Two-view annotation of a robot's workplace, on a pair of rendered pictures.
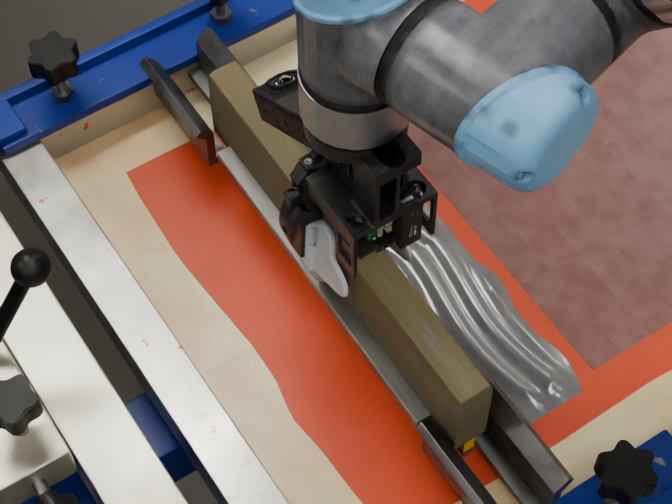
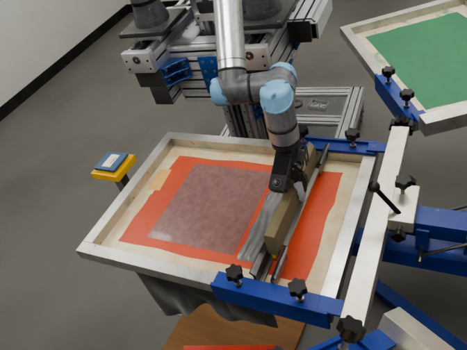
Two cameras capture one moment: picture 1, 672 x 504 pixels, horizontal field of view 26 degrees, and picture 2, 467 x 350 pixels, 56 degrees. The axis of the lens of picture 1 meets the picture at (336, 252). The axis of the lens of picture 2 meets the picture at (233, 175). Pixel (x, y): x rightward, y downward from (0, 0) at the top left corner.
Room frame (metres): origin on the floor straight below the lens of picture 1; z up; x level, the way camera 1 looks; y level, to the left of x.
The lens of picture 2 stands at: (1.05, 0.74, 1.91)
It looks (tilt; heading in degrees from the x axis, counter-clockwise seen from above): 41 degrees down; 249
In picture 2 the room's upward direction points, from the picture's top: 18 degrees counter-clockwise
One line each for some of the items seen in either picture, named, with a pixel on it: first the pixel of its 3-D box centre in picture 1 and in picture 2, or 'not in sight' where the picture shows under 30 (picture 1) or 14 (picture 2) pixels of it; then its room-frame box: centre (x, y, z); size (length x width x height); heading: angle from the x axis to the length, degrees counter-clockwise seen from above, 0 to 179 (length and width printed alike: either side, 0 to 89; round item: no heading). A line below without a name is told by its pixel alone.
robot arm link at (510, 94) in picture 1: (506, 80); (274, 85); (0.54, -0.10, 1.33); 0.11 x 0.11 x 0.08; 48
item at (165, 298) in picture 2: not in sight; (206, 296); (0.94, -0.12, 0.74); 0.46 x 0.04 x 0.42; 123
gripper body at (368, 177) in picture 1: (361, 171); (289, 155); (0.59, -0.02, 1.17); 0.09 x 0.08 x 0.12; 33
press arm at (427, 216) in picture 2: not in sight; (427, 222); (0.43, 0.29, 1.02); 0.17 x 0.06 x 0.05; 123
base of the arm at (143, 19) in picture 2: not in sight; (148, 9); (0.49, -1.06, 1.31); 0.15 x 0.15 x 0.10
